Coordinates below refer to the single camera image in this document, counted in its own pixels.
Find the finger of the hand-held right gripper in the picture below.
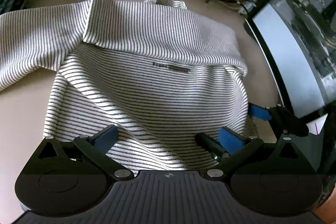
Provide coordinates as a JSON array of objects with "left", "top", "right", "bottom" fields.
[
  {"left": 196, "top": 133, "right": 230, "bottom": 161},
  {"left": 248, "top": 104, "right": 309, "bottom": 136}
]

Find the black white striped shirt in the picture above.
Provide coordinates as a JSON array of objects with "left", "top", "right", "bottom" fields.
[{"left": 0, "top": 0, "right": 259, "bottom": 172}]

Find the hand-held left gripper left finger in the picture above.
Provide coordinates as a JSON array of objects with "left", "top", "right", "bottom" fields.
[{"left": 34, "top": 124, "right": 132, "bottom": 180}]

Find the white paper sheet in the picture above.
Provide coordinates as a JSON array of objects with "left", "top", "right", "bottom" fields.
[{"left": 306, "top": 119, "right": 327, "bottom": 137}]

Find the person's right forearm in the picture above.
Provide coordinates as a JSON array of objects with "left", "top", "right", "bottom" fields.
[{"left": 314, "top": 194, "right": 336, "bottom": 224}]

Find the grey right monitor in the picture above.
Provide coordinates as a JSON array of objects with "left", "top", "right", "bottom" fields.
[{"left": 243, "top": 0, "right": 336, "bottom": 125}]

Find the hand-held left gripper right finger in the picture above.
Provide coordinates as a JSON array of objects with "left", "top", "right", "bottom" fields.
[{"left": 206, "top": 126, "right": 313, "bottom": 180}]

